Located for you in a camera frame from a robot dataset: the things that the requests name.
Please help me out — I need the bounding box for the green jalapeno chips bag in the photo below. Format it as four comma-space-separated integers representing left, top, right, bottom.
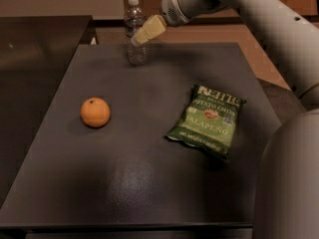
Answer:
166, 85, 246, 161

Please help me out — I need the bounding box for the clear plastic water bottle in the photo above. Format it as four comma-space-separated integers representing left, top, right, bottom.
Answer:
124, 0, 148, 66

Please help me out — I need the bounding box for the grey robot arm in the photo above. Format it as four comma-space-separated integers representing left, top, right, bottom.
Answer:
132, 0, 319, 239

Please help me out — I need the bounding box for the orange ball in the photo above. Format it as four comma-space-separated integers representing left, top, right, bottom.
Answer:
80, 98, 111, 127

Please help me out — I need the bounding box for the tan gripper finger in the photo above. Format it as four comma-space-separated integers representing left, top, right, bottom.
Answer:
131, 15, 166, 47

